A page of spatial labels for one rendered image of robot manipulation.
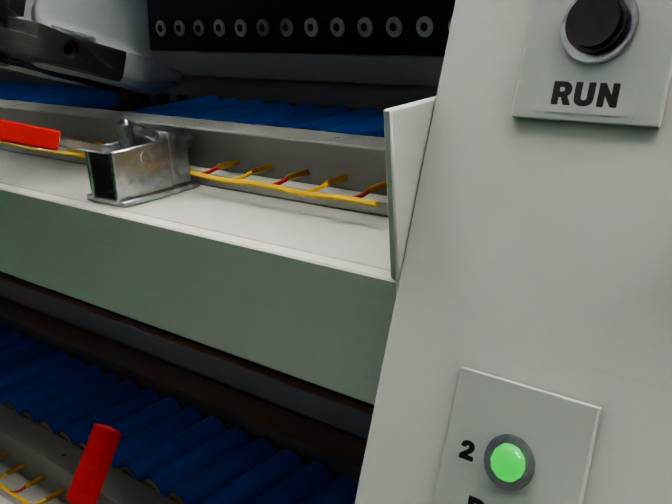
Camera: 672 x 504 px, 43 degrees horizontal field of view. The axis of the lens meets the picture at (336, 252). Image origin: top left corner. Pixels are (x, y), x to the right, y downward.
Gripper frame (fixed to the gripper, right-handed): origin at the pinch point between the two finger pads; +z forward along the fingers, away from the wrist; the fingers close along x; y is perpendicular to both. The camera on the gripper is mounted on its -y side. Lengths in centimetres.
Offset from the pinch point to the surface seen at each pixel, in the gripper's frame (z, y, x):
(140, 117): -3.0, -2.0, -4.7
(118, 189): -7.7, -5.5, -10.4
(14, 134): -12.2, -4.0, -10.0
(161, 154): -5.8, -3.8, -10.4
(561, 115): -8.1, -1.3, -29.5
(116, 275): -7.3, -9.0, -10.7
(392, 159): -9.4, -3.1, -25.3
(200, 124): -3.2, -2.1, -9.5
